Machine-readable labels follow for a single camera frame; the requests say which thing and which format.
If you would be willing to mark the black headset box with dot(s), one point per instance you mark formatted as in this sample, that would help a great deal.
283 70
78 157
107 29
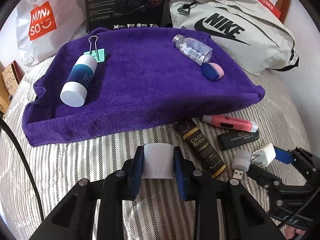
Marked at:
123 14

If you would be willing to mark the blue white cylinder bottle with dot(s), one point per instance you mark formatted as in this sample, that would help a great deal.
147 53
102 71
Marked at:
75 90

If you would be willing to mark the teal binder clip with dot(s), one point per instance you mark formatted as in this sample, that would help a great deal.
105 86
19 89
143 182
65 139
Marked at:
94 51

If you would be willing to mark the white charger plug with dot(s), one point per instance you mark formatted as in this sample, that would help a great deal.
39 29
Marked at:
264 156

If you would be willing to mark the small black box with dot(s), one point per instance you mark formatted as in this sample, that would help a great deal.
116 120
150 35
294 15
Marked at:
235 139

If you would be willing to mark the white Miniso shopping bag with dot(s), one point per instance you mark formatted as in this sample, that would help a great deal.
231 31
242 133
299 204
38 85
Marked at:
44 26

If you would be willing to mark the black gold Grand Reserve box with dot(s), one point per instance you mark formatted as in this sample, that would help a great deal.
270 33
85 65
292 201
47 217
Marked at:
201 147

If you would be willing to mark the blue pink round case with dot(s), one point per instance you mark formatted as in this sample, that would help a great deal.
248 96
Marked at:
212 71

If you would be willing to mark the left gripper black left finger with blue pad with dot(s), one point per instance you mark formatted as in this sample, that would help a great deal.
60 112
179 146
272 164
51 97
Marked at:
73 217

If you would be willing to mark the white USB night light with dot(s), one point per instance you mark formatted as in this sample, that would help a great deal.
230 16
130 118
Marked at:
241 163

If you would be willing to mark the wooden headboard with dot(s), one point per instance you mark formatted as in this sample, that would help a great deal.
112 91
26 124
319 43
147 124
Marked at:
4 97

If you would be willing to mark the striped bed quilt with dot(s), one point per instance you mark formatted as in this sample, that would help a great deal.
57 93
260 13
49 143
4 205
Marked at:
159 212

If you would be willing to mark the brown illustrated book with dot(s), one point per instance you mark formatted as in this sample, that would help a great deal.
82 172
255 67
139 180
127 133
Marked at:
12 76

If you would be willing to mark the clear pill bottle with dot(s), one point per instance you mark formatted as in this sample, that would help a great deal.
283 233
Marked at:
193 49

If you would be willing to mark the pink white tube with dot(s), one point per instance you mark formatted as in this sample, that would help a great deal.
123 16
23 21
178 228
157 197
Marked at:
229 122

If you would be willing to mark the purple towel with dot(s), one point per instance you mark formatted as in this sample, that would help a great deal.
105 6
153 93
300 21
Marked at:
145 82

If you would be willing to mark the grey Nike bag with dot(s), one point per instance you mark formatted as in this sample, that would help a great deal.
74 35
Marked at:
254 38

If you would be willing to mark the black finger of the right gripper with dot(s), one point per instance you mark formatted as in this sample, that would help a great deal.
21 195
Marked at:
283 156

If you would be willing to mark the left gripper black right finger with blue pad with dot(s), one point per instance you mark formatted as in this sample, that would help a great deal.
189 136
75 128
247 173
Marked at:
223 209

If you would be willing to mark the person hand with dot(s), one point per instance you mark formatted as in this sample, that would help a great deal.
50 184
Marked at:
291 232

